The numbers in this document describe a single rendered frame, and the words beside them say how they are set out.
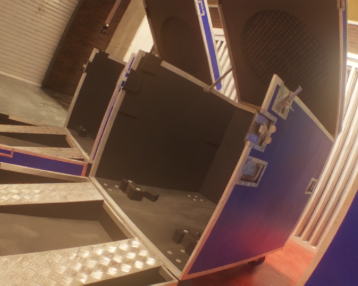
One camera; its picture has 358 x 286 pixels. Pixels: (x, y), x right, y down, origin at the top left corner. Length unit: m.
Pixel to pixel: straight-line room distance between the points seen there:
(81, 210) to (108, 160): 0.40
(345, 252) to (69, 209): 1.17
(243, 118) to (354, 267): 1.54
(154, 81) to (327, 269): 1.31
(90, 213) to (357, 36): 4.29
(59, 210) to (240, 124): 1.44
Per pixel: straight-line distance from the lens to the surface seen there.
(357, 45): 4.48
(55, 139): 2.34
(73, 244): 1.21
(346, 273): 0.86
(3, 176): 1.48
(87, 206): 1.37
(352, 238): 0.85
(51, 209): 1.31
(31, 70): 6.50
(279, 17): 1.70
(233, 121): 2.13
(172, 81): 1.67
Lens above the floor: 0.73
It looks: 5 degrees down
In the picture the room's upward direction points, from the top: 23 degrees clockwise
